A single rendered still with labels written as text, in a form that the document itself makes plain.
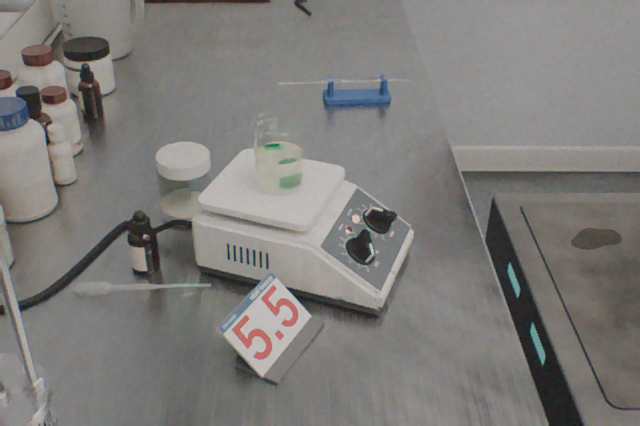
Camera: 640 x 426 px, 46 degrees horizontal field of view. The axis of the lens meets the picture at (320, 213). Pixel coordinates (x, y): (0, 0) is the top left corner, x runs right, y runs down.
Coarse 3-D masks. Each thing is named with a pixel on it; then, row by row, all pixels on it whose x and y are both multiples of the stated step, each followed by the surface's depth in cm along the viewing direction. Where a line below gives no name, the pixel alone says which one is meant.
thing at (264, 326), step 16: (272, 288) 72; (256, 304) 70; (272, 304) 71; (288, 304) 72; (240, 320) 68; (256, 320) 69; (272, 320) 70; (288, 320) 71; (240, 336) 67; (256, 336) 68; (272, 336) 69; (256, 352) 67; (272, 352) 68
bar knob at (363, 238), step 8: (360, 232) 74; (368, 232) 74; (352, 240) 74; (360, 240) 74; (368, 240) 73; (352, 248) 74; (360, 248) 74; (368, 248) 73; (352, 256) 73; (360, 256) 73; (368, 256) 73; (368, 264) 74
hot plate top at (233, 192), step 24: (240, 168) 80; (312, 168) 80; (336, 168) 80; (216, 192) 76; (240, 192) 76; (264, 192) 76; (312, 192) 76; (240, 216) 73; (264, 216) 72; (288, 216) 72; (312, 216) 72
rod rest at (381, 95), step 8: (384, 80) 112; (328, 88) 114; (384, 88) 113; (328, 96) 113; (336, 96) 113; (344, 96) 113; (352, 96) 113; (360, 96) 113; (368, 96) 113; (376, 96) 114; (384, 96) 114; (328, 104) 113; (336, 104) 113; (344, 104) 113; (352, 104) 113
